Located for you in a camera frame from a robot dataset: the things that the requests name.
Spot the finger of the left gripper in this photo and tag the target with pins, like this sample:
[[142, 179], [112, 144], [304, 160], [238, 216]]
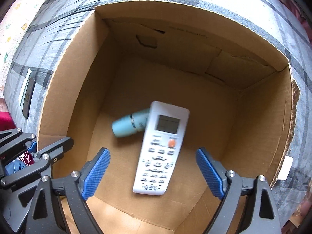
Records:
[[14, 142], [42, 162]]

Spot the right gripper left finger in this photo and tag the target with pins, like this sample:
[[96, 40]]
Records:
[[46, 214]]

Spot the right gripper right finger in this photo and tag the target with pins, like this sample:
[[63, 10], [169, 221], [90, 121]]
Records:
[[260, 214]]

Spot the white air conditioner remote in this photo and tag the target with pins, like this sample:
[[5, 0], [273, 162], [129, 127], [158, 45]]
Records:
[[162, 141]]

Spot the brown cardboard box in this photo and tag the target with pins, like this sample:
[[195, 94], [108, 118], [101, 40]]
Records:
[[195, 109]]

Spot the blue cloth garment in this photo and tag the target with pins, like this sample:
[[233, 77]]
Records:
[[14, 167]]

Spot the black smartphone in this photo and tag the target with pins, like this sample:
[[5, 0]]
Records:
[[28, 96]]

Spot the white green smartphone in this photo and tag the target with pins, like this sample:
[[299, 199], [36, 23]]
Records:
[[24, 86]]

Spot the light teal cosmetic bottle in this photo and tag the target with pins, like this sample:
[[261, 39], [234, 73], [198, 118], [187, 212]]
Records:
[[130, 124]]

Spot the grey plaid bed sheet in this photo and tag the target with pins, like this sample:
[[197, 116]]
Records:
[[57, 21]]

